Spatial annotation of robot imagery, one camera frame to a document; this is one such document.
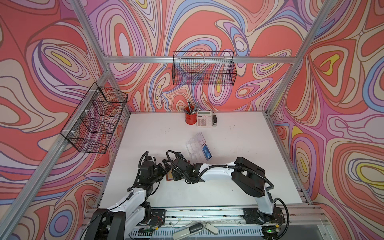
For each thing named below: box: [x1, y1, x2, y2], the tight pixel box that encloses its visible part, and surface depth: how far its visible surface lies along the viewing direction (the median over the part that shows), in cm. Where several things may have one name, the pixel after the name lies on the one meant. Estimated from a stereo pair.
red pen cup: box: [184, 106, 198, 125], surface depth 110 cm
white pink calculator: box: [196, 110, 213, 128], surface depth 116 cm
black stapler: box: [212, 112, 218, 127], surface depth 113 cm
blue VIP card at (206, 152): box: [201, 143, 213, 161], surface depth 89 cm
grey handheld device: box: [173, 222, 219, 240], surface depth 69 cm
